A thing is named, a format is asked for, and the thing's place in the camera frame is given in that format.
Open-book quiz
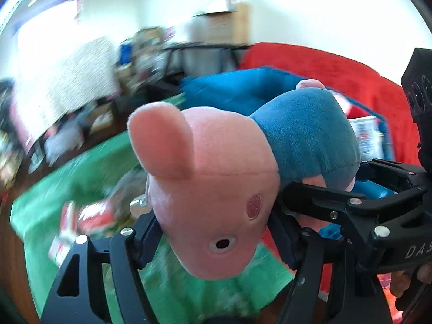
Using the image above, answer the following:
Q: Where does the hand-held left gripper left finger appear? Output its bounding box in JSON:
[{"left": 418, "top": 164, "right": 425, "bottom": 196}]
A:
[{"left": 40, "top": 211, "right": 166, "bottom": 324}]

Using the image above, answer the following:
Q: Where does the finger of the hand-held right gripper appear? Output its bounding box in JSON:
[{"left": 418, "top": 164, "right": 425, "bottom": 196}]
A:
[
  {"left": 358, "top": 158, "right": 430, "bottom": 194},
  {"left": 282, "top": 182, "right": 422, "bottom": 244}
]

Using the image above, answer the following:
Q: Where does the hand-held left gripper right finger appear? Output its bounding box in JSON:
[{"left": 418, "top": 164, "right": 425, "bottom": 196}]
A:
[{"left": 268, "top": 209, "right": 394, "bottom": 324}]

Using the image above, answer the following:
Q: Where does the pink pig plush toy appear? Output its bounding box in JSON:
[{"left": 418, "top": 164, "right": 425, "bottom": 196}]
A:
[{"left": 127, "top": 79, "right": 362, "bottom": 281}]

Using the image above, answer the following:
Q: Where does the blue plastic crate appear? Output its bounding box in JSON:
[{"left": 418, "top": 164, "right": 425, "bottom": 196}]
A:
[{"left": 178, "top": 67, "right": 404, "bottom": 240}]

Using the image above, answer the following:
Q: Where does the person's right hand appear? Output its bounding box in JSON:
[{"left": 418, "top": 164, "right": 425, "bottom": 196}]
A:
[{"left": 390, "top": 262, "right": 432, "bottom": 298}]

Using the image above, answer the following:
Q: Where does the white printed box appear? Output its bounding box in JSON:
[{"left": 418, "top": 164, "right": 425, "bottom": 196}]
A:
[{"left": 349, "top": 115, "right": 383, "bottom": 156}]

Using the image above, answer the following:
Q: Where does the grey plush toy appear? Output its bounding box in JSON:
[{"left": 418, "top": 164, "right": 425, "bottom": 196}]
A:
[{"left": 111, "top": 171, "right": 150, "bottom": 217}]

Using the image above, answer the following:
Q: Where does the coral pink tissue pack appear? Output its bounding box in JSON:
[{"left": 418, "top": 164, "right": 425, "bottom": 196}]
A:
[{"left": 49, "top": 201, "right": 81, "bottom": 267}]

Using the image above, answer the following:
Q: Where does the green patterned blanket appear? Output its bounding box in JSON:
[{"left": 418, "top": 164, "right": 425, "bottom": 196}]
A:
[{"left": 10, "top": 93, "right": 298, "bottom": 324}]

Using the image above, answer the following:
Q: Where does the red cloth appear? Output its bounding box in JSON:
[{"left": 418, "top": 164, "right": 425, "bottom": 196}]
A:
[{"left": 239, "top": 42, "right": 424, "bottom": 294}]

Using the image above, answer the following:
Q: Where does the white floral cloth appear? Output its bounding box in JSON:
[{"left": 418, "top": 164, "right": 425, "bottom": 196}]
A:
[{"left": 17, "top": 36, "right": 119, "bottom": 132}]

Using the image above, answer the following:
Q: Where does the black metal table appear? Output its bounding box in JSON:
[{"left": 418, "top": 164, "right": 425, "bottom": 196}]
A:
[{"left": 165, "top": 42, "right": 252, "bottom": 75}]

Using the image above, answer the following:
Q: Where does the brown cardboard box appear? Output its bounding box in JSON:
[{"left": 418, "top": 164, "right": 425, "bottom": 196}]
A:
[{"left": 192, "top": 0, "right": 252, "bottom": 45}]

